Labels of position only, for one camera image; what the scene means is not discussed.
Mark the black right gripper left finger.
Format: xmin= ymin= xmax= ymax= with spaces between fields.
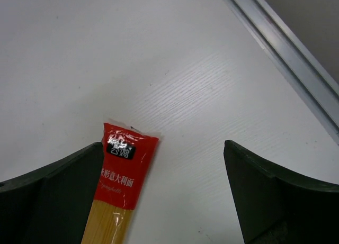
xmin=1 ymin=142 xmax=103 ymax=243

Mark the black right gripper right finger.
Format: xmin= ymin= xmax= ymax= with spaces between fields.
xmin=224 ymin=140 xmax=338 ymax=243

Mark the red spaghetti bag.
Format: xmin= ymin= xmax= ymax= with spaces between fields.
xmin=82 ymin=120 xmax=162 ymax=243

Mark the aluminium frame rail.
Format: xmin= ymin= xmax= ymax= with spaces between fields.
xmin=226 ymin=0 xmax=338 ymax=142

